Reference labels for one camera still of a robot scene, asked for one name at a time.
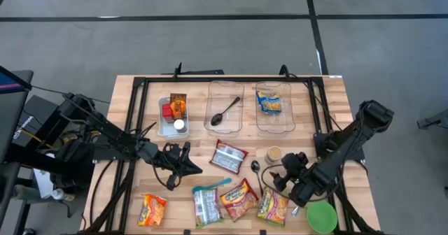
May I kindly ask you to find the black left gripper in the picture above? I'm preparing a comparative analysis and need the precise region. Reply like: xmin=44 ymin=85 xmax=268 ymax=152
xmin=150 ymin=142 xmax=204 ymax=191

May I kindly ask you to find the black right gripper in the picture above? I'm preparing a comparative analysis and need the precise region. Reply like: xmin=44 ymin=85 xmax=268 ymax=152
xmin=272 ymin=152 xmax=309 ymax=193

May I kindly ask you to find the tan-lidded jar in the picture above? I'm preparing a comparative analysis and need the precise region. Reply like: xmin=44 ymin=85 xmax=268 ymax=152
xmin=265 ymin=145 xmax=284 ymax=166

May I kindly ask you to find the green-edged pink ramen packet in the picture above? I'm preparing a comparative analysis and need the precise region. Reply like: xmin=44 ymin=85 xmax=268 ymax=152
xmin=192 ymin=187 xmax=225 ymax=229

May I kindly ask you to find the black spoon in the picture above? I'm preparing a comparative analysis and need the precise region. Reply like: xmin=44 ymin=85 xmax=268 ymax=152
xmin=210 ymin=96 xmax=242 ymax=127

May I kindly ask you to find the orange ramen packet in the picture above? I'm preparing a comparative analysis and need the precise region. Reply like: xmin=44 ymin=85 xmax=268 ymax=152
xmin=136 ymin=193 xmax=169 ymax=227

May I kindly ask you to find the red floral spice tin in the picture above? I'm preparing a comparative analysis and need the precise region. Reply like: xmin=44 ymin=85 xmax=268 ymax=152
xmin=162 ymin=103 xmax=175 ymax=124

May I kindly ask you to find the red yellow ramen packet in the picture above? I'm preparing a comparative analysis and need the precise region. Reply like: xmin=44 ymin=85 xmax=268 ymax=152
xmin=219 ymin=177 xmax=260 ymax=223

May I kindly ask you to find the blue ramen packet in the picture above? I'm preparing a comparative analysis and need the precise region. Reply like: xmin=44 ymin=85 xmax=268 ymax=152
xmin=255 ymin=90 xmax=283 ymax=115

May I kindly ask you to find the brown orange pouch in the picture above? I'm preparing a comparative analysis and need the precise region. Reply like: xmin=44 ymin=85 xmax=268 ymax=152
xmin=169 ymin=92 xmax=188 ymax=121

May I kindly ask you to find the teal plastic spoon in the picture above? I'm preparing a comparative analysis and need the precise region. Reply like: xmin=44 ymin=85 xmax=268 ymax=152
xmin=191 ymin=177 xmax=233 ymax=195

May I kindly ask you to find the dark metal spoon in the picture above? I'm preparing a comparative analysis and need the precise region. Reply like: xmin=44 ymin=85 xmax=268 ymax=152
xmin=250 ymin=159 xmax=265 ymax=198

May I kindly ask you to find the red roast beef ramen packet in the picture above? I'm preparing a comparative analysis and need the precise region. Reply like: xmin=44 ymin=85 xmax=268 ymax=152
xmin=209 ymin=138 xmax=250 ymax=176

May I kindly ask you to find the white plastic bin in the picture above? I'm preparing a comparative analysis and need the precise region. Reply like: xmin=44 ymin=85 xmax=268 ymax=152
xmin=156 ymin=94 xmax=190 ymax=139

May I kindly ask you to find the clear plastic container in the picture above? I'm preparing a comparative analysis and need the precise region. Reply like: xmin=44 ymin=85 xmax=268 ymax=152
xmin=255 ymin=80 xmax=297 ymax=135
xmin=203 ymin=80 xmax=245 ymax=135

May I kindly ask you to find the yellow-green pink ramen packet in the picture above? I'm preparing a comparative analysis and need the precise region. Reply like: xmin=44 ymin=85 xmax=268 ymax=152
xmin=256 ymin=186 xmax=292 ymax=228

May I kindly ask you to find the green plastic bowl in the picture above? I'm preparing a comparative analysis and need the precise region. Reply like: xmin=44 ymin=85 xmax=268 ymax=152
xmin=306 ymin=200 xmax=339 ymax=234

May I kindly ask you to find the black flat bar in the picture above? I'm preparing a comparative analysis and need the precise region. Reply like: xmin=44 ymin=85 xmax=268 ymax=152
xmin=162 ymin=69 xmax=225 ymax=76

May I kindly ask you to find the black round device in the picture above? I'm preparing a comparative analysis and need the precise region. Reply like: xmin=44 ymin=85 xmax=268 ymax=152
xmin=55 ymin=136 xmax=95 ymax=166

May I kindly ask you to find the white paper sheet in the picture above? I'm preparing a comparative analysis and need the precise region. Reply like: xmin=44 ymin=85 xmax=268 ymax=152
xmin=33 ymin=168 xmax=53 ymax=199

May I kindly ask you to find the grey furniture leg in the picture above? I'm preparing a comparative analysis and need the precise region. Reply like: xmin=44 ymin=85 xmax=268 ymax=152
xmin=416 ymin=108 xmax=448 ymax=138

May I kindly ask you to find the black box white logo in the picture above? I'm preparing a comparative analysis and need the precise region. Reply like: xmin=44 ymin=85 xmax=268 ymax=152
xmin=12 ymin=94 xmax=74 ymax=148

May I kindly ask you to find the tilted dark display screen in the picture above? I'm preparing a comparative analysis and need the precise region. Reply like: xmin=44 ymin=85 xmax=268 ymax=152
xmin=0 ymin=65 xmax=34 ymax=162

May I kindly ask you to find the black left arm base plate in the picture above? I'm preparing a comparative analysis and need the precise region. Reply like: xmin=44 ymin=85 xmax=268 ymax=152
xmin=92 ymin=145 xmax=143 ymax=162

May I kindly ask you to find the black metal table frame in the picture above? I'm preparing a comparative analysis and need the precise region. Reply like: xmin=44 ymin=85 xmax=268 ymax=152
xmin=78 ymin=74 xmax=384 ymax=235

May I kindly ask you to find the thick black cable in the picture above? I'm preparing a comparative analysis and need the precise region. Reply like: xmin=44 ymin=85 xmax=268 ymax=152
xmin=89 ymin=159 xmax=116 ymax=229

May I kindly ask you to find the thin black cable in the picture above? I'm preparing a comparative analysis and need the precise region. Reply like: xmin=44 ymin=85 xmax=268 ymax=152
xmin=31 ymin=85 xmax=111 ymax=105

